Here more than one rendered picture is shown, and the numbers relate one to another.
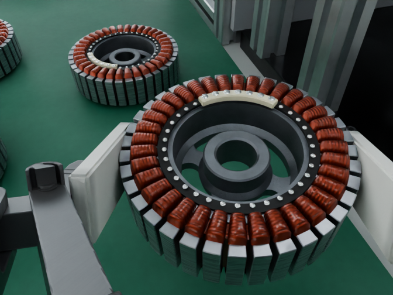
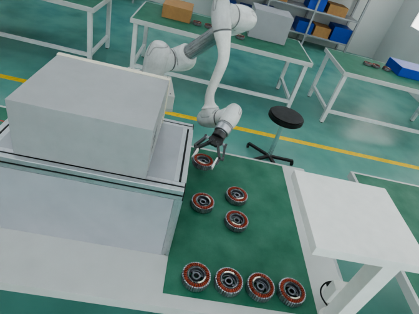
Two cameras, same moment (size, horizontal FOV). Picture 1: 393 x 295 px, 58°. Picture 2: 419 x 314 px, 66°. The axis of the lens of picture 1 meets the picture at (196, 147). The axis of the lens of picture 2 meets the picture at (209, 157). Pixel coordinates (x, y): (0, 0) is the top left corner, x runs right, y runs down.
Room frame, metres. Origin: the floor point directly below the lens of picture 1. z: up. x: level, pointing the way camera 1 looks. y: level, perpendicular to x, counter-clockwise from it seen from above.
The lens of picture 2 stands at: (1.44, 0.23, 1.87)
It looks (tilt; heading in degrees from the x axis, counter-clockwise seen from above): 36 degrees down; 190
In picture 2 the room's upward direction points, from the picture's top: 17 degrees clockwise
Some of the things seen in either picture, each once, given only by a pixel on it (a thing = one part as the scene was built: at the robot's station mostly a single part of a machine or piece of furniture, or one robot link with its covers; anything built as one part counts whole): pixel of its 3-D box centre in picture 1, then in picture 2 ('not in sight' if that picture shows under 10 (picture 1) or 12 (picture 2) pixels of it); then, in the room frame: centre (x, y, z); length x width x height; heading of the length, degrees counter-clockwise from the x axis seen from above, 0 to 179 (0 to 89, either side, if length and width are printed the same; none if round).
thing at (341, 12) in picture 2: not in sight; (335, 9); (-6.66, 0.57, 0.87); 0.42 x 0.40 x 0.19; 107
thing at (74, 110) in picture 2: not in sight; (100, 111); (0.57, -0.35, 1.22); 0.44 x 0.39 x 0.20; 108
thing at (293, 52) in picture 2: not in sight; (217, 58); (-2.69, -0.75, 0.37); 2.20 x 0.90 x 0.75; 108
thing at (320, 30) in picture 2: not in sight; (319, 30); (-6.62, 0.44, 0.39); 0.40 x 0.36 x 0.21; 17
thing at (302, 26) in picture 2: not in sight; (302, 25); (-6.48, 0.05, 0.40); 0.42 x 0.36 x 0.23; 18
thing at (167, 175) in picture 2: not in sight; (102, 139); (0.56, -0.34, 1.09); 0.68 x 0.44 x 0.05; 108
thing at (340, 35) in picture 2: not in sight; (338, 32); (-6.74, 0.85, 0.43); 0.42 x 0.42 x 0.30; 18
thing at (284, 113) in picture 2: not in sight; (279, 138); (-1.42, 0.36, 0.28); 0.54 x 0.49 x 0.56; 18
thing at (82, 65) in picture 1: (126, 62); (202, 202); (0.33, 0.07, 0.77); 0.11 x 0.11 x 0.04
